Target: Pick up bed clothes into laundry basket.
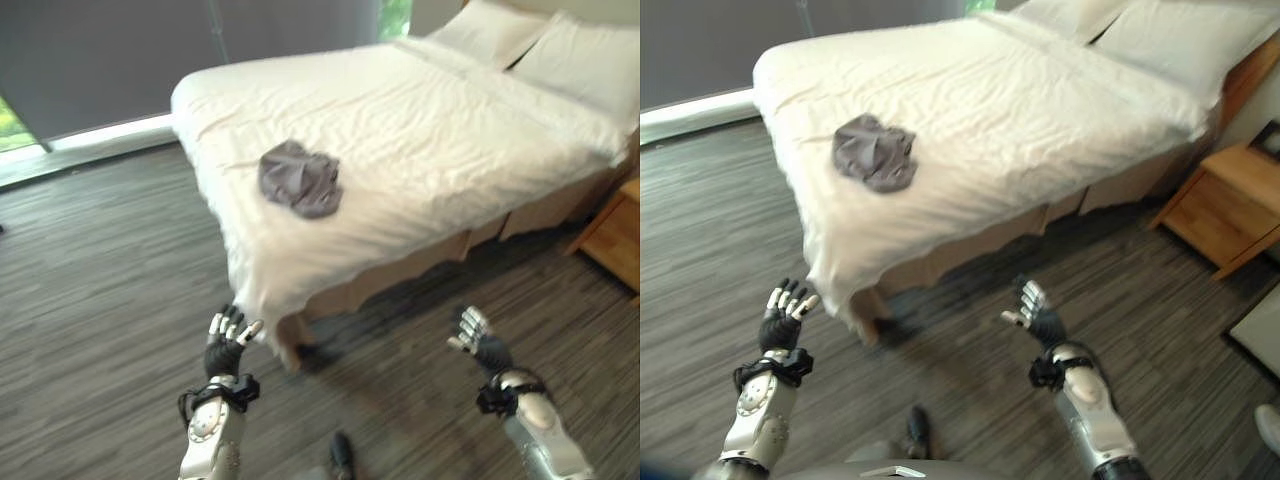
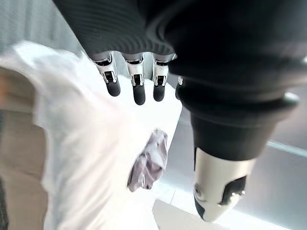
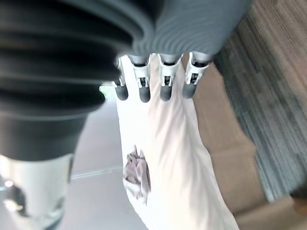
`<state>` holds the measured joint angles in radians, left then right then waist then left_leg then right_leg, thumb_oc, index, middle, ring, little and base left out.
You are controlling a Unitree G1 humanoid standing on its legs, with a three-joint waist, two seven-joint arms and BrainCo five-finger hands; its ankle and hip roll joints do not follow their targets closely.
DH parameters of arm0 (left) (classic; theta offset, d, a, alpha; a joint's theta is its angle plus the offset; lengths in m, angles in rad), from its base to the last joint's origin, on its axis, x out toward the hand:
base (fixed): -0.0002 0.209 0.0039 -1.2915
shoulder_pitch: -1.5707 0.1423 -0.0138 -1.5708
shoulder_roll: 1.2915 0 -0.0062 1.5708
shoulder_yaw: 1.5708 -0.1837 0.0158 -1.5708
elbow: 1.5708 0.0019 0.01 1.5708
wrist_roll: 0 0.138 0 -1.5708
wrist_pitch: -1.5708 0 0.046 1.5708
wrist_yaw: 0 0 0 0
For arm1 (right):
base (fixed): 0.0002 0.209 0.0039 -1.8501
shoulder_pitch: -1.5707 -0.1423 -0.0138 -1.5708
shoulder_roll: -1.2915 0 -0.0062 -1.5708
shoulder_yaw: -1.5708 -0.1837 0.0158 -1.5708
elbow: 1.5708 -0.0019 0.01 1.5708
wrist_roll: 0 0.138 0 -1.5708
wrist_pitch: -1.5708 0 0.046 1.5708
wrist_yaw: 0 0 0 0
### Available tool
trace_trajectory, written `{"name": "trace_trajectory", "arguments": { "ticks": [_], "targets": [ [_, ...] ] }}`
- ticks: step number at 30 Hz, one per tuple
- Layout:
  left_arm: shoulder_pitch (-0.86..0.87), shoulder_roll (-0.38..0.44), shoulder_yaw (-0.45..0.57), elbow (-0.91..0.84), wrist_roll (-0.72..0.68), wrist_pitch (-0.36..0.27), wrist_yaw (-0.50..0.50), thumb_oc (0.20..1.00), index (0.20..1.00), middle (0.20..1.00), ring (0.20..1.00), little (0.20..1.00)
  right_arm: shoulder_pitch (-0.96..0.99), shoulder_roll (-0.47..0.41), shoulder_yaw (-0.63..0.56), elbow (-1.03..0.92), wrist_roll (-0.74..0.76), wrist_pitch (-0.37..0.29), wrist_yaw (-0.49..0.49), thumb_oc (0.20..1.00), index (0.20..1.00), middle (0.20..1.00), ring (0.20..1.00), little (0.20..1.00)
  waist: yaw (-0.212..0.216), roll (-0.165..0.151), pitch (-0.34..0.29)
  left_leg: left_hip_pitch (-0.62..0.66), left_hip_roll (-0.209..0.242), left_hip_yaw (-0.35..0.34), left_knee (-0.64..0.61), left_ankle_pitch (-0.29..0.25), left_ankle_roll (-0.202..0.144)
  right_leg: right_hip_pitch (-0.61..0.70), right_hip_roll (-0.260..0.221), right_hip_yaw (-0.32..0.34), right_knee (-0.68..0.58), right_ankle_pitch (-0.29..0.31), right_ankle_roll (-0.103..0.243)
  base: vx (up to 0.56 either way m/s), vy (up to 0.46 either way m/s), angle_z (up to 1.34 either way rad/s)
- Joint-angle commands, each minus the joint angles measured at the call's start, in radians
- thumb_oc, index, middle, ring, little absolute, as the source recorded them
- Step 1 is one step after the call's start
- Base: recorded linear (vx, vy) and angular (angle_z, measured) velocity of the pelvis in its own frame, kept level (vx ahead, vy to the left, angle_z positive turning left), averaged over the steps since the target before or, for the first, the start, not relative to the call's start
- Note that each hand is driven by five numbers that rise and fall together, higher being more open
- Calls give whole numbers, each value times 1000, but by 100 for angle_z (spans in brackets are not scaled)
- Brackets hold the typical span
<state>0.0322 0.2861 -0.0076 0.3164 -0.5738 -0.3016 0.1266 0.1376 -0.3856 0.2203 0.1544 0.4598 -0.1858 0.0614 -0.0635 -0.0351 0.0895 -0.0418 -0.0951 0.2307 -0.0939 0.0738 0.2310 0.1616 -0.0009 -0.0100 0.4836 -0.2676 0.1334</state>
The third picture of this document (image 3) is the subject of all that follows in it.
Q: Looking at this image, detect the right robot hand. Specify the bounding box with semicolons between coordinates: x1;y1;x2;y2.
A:
0;0;255;230

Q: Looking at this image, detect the tan bed frame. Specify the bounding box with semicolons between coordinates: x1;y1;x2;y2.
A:
193;61;307;230

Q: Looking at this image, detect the white bed sheet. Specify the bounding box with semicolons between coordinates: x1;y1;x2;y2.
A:
115;54;240;230

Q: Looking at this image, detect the crumpled grey garment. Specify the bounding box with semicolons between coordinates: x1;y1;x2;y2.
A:
122;144;152;206

